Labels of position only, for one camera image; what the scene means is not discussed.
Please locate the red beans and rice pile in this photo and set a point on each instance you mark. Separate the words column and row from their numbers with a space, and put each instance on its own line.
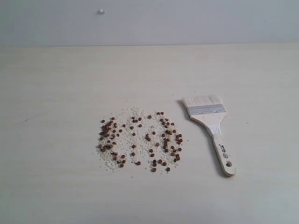
column 136, row 140

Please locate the wooden paint brush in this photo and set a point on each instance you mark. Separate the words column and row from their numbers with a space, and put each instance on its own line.
column 209, row 111

